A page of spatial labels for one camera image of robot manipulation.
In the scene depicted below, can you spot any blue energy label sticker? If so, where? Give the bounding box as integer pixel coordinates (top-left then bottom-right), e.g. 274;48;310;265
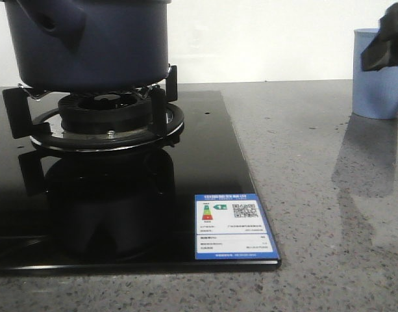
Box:
195;194;280;263

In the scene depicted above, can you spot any dark blue cooking pot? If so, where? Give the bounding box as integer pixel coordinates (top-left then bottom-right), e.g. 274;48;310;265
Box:
4;1;168;92

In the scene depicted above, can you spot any black round gas burner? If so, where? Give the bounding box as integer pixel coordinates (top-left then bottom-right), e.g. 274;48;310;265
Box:
58;94;152;135

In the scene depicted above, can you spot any black pot support grate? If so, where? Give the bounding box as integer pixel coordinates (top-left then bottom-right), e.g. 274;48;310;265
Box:
3;66;184;153

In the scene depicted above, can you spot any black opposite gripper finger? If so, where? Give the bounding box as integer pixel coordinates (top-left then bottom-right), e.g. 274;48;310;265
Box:
361;2;398;72

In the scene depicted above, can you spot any black glass gas stove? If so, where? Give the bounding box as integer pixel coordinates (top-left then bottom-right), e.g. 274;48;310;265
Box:
0;91;281;276

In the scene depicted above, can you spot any light blue ribbed cup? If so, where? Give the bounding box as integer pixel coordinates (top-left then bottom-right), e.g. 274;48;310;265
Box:
352;28;398;120

